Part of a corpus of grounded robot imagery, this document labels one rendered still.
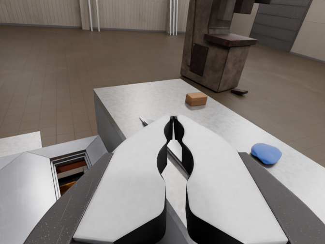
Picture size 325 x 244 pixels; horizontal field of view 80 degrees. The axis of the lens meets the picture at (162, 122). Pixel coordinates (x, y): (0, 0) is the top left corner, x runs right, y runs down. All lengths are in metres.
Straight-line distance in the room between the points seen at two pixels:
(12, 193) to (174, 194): 0.61
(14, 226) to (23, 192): 0.13
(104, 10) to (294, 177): 9.88
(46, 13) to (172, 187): 9.76
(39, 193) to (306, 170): 0.98
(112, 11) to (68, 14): 1.86
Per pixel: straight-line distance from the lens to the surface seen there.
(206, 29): 4.20
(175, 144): 0.72
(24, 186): 0.94
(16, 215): 0.87
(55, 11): 10.08
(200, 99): 1.06
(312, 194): 0.80
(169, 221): 0.63
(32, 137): 1.38
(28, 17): 10.17
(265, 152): 0.82
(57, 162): 1.04
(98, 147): 1.02
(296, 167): 0.88
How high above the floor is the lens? 1.52
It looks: 32 degrees down
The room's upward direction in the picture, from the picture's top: 7 degrees clockwise
